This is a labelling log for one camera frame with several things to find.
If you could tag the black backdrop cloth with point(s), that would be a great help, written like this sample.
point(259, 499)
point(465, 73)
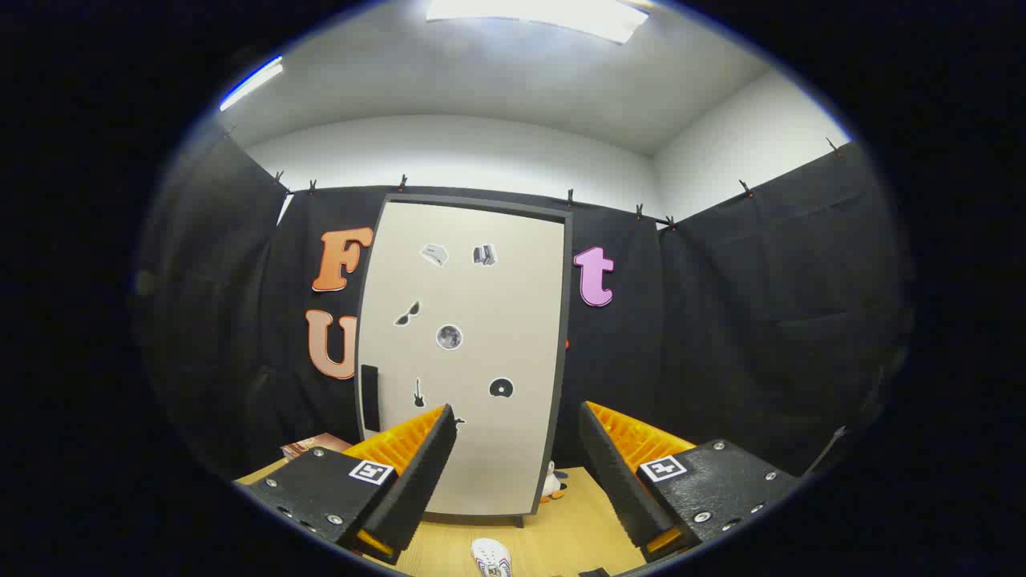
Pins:
point(721, 320)

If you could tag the brown book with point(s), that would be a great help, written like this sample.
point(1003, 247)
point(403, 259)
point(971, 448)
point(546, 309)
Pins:
point(317, 445)

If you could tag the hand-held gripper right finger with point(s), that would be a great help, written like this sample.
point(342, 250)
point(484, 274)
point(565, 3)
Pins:
point(613, 481)

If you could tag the large ceiling light panel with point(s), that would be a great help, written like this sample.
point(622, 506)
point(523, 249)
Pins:
point(537, 16)

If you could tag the beige shoe cabinet door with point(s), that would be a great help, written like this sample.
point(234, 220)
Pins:
point(481, 449)

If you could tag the penguin toy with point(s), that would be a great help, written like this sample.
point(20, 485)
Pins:
point(551, 483)

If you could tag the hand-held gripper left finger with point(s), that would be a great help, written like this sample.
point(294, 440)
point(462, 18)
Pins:
point(425, 473)

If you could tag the dark grey shoe cabinet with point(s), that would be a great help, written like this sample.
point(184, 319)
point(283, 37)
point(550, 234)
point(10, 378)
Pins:
point(555, 417)

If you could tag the narrow ceiling light strip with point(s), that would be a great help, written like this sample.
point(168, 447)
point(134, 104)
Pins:
point(251, 82)

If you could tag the white striped canvas shoe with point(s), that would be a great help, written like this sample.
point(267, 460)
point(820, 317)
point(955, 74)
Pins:
point(491, 557)

